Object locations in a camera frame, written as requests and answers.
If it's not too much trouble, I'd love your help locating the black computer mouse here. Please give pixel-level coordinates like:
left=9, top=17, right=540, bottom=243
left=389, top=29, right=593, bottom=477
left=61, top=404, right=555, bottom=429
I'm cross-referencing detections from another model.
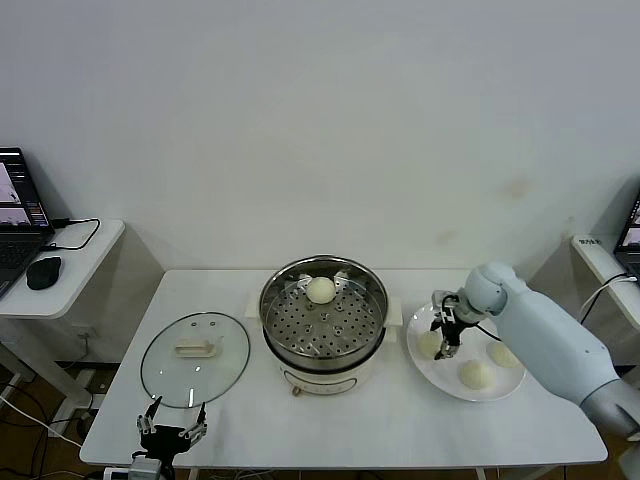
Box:
left=25, top=255, right=63, bottom=291

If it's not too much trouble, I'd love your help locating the white floor cable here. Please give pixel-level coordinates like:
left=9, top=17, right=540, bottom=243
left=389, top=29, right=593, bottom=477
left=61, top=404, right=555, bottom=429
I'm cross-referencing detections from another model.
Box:
left=0, top=392, right=86, bottom=449

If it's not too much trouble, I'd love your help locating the white round plate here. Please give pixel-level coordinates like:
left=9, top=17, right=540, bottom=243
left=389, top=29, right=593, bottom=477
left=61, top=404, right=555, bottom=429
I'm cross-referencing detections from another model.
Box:
left=406, top=299, right=528, bottom=404

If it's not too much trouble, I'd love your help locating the cream electric pot base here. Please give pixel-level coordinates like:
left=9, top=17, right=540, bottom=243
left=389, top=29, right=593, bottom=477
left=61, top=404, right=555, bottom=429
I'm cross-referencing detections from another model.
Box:
left=262, top=319, right=401, bottom=399

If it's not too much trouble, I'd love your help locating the black laptop cable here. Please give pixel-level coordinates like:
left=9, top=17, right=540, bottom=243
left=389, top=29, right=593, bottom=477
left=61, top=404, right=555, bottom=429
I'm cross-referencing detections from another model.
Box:
left=42, top=217, right=101, bottom=251

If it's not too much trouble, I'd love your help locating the black laptop with dark screen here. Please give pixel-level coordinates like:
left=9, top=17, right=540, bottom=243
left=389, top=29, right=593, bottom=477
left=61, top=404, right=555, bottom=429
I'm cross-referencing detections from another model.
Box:
left=613, top=187, right=640, bottom=289

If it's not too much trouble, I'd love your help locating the perforated steel steamer basket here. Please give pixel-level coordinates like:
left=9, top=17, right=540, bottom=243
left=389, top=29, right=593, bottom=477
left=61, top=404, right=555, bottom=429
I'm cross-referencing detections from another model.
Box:
left=244, top=255, right=404, bottom=374

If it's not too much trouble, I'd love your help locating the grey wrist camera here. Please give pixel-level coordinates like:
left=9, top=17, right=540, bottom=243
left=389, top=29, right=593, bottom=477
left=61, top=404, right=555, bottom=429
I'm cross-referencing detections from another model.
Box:
left=430, top=290, right=462, bottom=321
left=128, top=458, right=164, bottom=480

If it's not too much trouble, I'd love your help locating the black laptop with pink screen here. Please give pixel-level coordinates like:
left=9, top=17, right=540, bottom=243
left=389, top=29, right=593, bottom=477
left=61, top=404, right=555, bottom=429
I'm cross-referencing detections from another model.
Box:
left=0, top=146, right=56, bottom=300

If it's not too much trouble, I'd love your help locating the glass lid with cream handle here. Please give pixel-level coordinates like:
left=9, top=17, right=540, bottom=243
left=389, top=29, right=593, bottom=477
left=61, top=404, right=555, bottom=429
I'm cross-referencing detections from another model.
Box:
left=139, top=312, right=251, bottom=410

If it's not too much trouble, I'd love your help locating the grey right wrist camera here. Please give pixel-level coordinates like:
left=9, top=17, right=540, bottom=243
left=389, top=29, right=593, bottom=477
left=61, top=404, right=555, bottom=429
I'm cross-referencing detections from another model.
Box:
left=430, top=290, right=462, bottom=321

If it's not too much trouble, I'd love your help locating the white and black adapter cable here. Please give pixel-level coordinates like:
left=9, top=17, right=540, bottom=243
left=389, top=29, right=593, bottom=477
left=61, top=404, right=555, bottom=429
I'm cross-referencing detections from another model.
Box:
left=579, top=273, right=640, bottom=324

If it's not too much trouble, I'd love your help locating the white steamed baozi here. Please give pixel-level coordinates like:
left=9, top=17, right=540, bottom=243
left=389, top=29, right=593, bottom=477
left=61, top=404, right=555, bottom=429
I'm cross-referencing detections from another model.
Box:
left=486, top=340, right=521, bottom=369
left=416, top=332, right=445, bottom=360
left=458, top=360, right=496, bottom=390
left=305, top=277, right=336, bottom=305

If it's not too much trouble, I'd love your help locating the white side desk with mouse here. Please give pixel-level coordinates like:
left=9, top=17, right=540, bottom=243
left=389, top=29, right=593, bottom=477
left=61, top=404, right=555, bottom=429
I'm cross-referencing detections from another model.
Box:
left=0, top=218, right=126, bottom=421

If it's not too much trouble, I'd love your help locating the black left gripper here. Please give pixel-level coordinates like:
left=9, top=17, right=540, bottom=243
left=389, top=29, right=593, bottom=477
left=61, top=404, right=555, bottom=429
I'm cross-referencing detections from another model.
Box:
left=135, top=395, right=209, bottom=460

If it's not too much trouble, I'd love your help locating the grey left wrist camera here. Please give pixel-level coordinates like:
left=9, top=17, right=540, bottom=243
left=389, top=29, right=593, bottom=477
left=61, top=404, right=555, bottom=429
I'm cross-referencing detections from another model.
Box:
left=128, top=458, right=164, bottom=480

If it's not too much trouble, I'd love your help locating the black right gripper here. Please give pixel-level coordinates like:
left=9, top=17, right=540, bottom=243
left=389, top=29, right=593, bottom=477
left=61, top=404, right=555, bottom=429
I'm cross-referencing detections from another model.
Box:
left=428, top=317, right=465, bottom=362

